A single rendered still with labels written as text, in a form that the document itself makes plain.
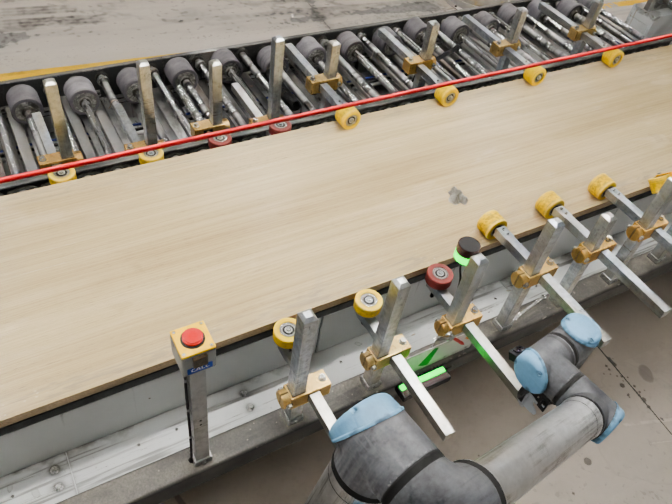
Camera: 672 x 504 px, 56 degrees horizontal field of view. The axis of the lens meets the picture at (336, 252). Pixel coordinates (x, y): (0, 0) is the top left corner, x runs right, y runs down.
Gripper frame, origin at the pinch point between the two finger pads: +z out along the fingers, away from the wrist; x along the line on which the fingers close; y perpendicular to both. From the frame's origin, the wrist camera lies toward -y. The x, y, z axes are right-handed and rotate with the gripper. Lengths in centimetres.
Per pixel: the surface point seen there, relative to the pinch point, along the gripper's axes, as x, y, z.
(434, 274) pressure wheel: -2.0, -42.0, -8.0
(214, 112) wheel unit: -34, -135, -10
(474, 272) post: -5.9, -26.6, -27.0
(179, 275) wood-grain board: -69, -70, -8
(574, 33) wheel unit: 145, -136, -13
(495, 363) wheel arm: -1.6, -11.4, -3.3
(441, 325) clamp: -8.6, -27.7, -4.2
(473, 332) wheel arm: -0.9, -22.3, -3.5
